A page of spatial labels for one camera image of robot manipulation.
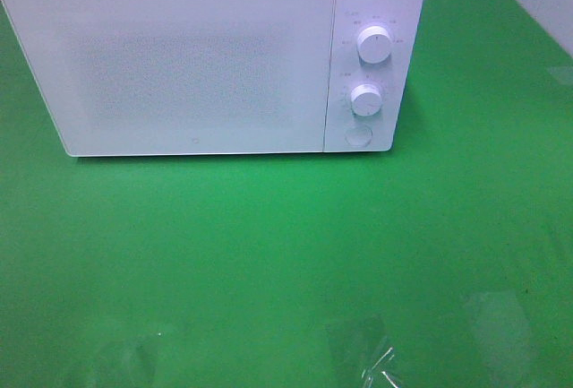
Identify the round door release button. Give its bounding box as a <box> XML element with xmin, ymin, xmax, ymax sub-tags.
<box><xmin>345</xmin><ymin>125</ymin><xmax>372</xmax><ymax>147</ymax></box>

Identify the white microwave door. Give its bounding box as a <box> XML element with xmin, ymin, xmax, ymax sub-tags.
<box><xmin>3</xmin><ymin>0</ymin><xmax>334</xmax><ymax>157</ymax></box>

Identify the green table mat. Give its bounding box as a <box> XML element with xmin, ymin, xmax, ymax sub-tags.
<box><xmin>1</xmin><ymin>0</ymin><xmax>572</xmax><ymax>387</ymax></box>

